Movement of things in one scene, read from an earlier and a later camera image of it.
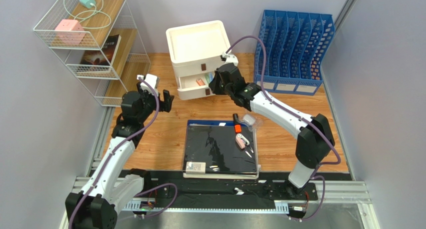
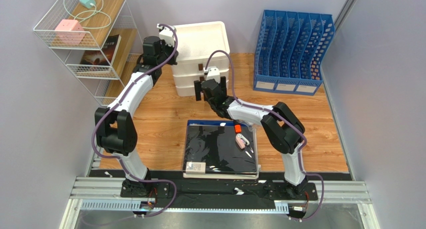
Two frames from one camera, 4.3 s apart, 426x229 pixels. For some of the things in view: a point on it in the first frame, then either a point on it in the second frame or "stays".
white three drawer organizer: x=195 y=51 stays
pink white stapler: x=241 y=141 stays
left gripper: x=166 y=105 → x=170 y=48
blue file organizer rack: x=295 y=44 stays
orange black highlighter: x=237 y=126 stays
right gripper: x=219 y=83 → x=210 y=90
